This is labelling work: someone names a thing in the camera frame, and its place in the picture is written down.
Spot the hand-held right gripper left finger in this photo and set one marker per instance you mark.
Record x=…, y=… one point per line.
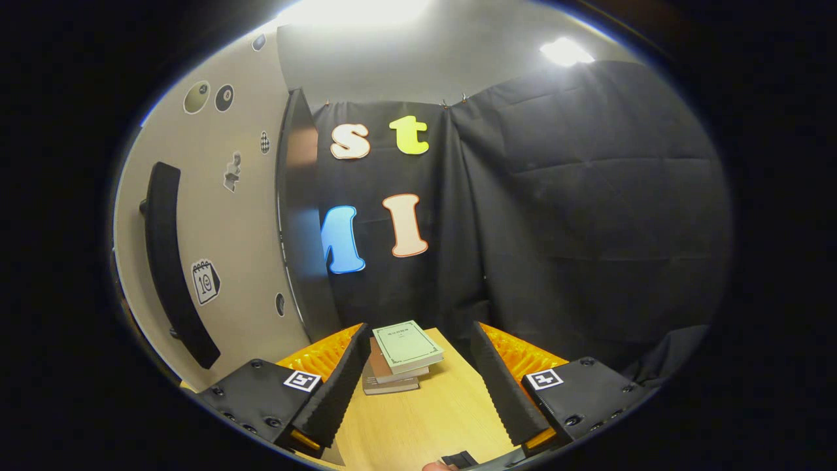
x=340, y=386

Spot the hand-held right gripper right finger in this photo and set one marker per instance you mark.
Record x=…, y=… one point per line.
x=500, y=392

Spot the grey cabinet door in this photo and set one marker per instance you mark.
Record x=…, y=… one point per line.
x=242, y=261

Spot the brown book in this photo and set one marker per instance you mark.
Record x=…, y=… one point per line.
x=386, y=374

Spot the green book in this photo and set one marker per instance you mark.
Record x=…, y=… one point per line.
x=407, y=345

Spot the black backdrop cloth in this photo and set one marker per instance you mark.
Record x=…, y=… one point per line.
x=588, y=216

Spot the narrow ceiling light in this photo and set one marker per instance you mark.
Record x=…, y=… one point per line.
x=566, y=51

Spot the large ceiling light panel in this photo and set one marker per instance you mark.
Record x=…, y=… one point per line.
x=356, y=10

